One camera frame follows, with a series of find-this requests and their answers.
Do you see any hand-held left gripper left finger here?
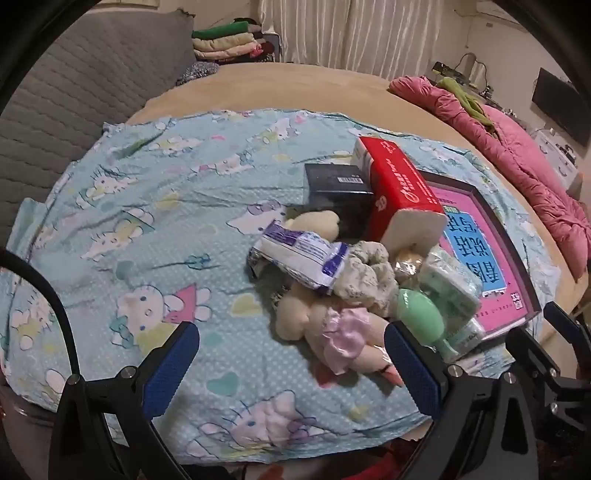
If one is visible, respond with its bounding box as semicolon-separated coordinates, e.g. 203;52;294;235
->
48;322;200;480

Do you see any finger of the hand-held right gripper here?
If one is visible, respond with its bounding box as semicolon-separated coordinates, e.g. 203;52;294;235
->
505;327;573;393
543;301;591;366

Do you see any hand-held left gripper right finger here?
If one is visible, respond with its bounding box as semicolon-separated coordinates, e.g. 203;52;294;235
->
384;320;541;480

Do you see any green tissue pack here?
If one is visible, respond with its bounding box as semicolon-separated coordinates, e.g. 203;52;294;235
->
438;318;486;358
424;247;483;324

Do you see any floral scrunchie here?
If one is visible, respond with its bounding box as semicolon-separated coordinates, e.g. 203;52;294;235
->
332;241;400;319

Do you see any cream plush bear pink dress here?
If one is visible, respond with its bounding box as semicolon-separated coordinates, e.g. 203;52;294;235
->
276;288;404;386

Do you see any white packet with purple print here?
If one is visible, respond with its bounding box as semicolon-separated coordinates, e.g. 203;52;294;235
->
249;220;352;291

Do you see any mint green squeeze bottle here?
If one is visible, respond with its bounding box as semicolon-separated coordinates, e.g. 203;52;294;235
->
397;288;460;363

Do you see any beige puff in plastic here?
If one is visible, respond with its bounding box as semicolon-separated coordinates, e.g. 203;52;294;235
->
392;247;428;287

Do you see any pink book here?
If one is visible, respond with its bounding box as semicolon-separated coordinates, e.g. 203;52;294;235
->
429;185;527;333

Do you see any cartoon cat printed blanket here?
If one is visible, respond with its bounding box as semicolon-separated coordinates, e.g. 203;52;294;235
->
0;108;561;467

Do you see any white storage box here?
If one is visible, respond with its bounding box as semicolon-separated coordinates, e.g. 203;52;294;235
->
531;129;583;190

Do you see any pink quilt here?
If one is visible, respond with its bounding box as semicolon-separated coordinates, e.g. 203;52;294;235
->
388;75;591;282

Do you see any red tissue pack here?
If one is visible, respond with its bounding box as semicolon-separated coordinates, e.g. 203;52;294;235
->
352;136;446;254

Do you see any black box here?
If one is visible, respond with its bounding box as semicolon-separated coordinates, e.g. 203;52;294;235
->
304;163;376;241

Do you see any black monitor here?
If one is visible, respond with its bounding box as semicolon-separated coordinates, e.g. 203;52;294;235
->
531;68;591;147

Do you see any green garment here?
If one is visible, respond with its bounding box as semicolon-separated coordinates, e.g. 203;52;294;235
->
436;76;499;134

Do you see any dark patterned cloth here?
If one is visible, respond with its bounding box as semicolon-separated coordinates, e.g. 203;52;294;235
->
175;62;220;87

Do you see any grey quilted headboard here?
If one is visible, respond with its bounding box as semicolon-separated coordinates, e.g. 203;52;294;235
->
0;7;199;250

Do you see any beige bed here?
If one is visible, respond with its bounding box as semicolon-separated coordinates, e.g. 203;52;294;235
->
124;62;591;333

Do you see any stack of folded clothes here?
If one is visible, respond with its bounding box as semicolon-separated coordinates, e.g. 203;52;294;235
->
191;18;280;63

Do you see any white curtain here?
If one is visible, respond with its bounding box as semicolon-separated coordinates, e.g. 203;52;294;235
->
256;0;444;79

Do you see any black cable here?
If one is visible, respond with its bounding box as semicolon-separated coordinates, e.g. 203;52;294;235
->
0;249;78;384

